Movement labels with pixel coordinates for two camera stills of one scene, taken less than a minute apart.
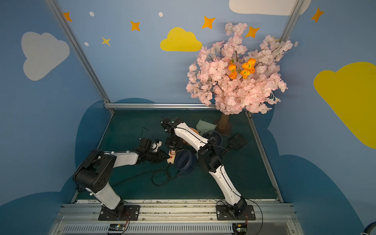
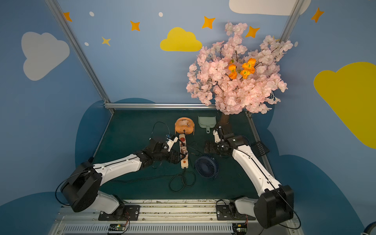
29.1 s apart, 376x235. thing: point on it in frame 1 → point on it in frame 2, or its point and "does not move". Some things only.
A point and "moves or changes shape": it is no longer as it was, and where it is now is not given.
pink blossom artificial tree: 233,78 does not move
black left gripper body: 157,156 → 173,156
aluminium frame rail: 156,105 does not move
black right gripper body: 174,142 → 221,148
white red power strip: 171,159 moves or changes shape
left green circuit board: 116,227 does not move
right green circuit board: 239,228 does not move
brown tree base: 224,125 does not move
